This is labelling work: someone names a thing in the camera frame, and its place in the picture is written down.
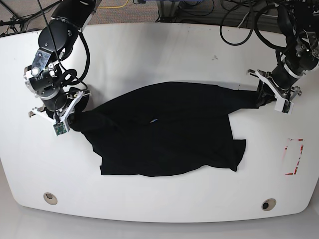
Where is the black T-shirt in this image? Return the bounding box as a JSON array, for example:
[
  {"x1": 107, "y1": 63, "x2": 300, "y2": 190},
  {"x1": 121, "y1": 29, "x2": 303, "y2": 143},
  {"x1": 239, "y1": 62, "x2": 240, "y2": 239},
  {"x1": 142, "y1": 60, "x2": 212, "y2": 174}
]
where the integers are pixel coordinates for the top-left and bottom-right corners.
[{"x1": 69, "y1": 81, "x2": 277, "y2": 177}]

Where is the black tripod stand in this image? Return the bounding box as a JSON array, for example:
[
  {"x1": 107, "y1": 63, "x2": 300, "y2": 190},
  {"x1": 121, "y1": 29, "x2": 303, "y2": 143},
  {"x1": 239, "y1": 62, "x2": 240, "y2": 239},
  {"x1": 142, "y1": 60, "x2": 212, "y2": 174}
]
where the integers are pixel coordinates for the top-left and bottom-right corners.
[{"x1": 0, "y1": 0, "x2": 62, "y2": 37}]

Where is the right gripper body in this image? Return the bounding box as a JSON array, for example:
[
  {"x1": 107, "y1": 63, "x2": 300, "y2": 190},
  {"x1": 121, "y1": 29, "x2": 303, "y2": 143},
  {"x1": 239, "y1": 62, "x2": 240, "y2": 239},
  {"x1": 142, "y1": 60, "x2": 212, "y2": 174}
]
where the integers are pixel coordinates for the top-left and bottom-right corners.
[{"x1": 28, "y1": 89, "x2": 90, "y2": 132}]

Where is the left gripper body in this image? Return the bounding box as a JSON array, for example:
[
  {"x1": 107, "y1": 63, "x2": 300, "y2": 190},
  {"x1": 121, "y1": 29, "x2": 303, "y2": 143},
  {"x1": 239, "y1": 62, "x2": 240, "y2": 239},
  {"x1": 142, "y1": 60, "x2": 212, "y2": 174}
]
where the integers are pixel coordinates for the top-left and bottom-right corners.
[{"x1": 247, "y1": 63, "x2": 302, "y2": 103}]

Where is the right table cable grommet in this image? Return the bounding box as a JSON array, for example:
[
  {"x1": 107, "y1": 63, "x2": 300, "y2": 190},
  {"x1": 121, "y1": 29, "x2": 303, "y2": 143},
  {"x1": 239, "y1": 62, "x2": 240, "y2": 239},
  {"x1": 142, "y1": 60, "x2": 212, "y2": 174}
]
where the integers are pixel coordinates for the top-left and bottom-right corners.
[{"x1": 261, "y1": 198, "x2": 277, "y2": 211}]

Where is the left table cable grommet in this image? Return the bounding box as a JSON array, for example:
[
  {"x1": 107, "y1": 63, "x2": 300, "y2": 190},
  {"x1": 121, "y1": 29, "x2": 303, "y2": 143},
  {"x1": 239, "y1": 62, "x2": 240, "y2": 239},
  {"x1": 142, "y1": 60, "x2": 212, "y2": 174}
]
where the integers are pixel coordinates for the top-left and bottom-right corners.
[{"x1": 43, "y1": 192, "x2": 58, "y2": 205}]

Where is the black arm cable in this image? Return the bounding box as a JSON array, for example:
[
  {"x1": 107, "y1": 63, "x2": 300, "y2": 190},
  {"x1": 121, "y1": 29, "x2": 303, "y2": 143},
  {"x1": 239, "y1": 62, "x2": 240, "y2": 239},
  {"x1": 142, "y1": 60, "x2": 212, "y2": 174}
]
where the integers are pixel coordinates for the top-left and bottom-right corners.
[
  {"x1": 62, "y1": 33, "x2": 91, "y2": 90},
  {"x1": 219, "y1": 0, "x2": 290, "y2": 50}
]

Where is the table cable grommet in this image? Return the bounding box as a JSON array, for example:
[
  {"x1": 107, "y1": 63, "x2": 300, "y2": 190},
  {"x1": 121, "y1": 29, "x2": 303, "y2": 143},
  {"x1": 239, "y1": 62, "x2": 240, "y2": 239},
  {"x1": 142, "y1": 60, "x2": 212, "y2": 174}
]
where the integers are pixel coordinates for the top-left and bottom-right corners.
[
  {"x1": 43, "y1": 192, "x2": 58, "y2": 205},
  {"x1": 261, "y1": 198, "x2": 277, "y2": 211}
]

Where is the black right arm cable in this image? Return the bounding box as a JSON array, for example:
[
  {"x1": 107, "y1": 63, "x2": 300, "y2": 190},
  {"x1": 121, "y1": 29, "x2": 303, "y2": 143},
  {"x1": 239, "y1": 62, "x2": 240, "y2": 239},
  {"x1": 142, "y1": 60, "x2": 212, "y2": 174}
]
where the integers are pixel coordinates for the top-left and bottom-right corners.
[{"x1": 62, "y1": 33, "x2": 91, "y2": 90}]

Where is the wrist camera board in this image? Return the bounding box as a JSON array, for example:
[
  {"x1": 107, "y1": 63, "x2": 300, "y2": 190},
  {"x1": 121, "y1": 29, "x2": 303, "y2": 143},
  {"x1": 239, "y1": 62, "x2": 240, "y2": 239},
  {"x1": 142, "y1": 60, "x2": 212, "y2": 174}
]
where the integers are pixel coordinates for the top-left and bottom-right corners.
[
  {"x1": 53, "y1": 121, "x2": 69, "y2": 136},
  {"x1": 275, "y1": 99, "x2": 294, "y2": 115}
]

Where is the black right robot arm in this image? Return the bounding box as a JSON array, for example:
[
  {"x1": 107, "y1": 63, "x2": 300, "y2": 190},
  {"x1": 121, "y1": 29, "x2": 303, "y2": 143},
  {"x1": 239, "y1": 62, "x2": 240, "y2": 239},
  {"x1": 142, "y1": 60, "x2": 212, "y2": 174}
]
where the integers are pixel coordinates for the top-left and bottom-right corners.
[{"x1": 23, "y1": 0, "x2": 101, "y2": 135}]

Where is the yellow cable on floor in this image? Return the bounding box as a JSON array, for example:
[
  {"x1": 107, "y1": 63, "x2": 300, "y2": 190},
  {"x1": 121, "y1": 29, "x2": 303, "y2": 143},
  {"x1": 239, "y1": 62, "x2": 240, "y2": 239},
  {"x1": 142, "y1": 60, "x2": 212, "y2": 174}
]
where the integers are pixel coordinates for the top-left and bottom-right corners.
[{"x1": 99, "y1": 0, "x2": 129, "y2": 8}]

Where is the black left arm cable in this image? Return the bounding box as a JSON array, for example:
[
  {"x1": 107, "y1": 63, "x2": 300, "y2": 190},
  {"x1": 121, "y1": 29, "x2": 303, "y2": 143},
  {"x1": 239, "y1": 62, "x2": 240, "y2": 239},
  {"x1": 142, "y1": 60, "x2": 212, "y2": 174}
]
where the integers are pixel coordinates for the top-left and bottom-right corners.
[{"x1": 219, "y1": 0, "x2": 290, "y2": 50}]

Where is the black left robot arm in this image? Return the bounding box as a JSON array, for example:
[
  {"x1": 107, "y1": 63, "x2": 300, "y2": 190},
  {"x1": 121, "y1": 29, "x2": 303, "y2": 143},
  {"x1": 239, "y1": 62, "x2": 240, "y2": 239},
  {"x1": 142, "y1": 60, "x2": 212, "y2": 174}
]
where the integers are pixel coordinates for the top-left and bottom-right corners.
[{"x1": 248, "y1": 0, "x2": 319, "y2": 114}]

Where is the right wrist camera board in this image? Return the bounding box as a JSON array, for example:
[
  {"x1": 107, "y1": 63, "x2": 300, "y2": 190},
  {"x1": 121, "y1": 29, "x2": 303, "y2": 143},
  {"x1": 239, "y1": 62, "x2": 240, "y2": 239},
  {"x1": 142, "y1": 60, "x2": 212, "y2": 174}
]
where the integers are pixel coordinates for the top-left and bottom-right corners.
[{"x1": 53, "y1": 121, "x2": 69, "y2": 136}]

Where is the red tape marking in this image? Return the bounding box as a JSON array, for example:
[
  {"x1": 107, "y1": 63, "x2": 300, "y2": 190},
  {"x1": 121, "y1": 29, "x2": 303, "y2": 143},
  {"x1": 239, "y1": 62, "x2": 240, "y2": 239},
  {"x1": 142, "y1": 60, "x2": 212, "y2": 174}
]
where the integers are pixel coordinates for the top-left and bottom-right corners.
[{"x1": 282, "y1": 138, "x2": 304, "y2": 176}]

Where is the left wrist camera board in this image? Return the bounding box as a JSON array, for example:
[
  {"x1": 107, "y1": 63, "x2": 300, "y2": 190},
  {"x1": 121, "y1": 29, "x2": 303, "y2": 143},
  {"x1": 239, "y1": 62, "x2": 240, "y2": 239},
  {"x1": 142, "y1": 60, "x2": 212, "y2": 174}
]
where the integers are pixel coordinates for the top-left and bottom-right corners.
[{"x1": 275, "y1": 99, "x2": 294, "y2": 115}]

